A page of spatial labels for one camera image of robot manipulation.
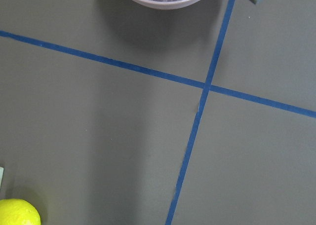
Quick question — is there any lower yellow lemon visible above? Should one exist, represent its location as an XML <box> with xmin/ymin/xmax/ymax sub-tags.
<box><xmin>0</xmin><ymin>199</ymin><xmax>41</xmax><ymax>225</ymax></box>

